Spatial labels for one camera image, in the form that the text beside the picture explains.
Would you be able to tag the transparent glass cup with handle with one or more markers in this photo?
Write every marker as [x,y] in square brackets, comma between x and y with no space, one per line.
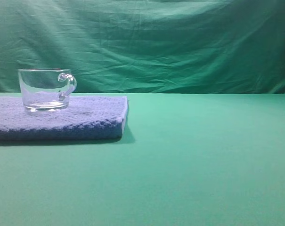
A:
[46,89]

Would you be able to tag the folded blue towel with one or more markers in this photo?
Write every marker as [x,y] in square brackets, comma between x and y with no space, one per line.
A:
[86,117]

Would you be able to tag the green backdrop cloth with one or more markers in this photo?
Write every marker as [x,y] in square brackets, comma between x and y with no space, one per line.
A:
[148,46]

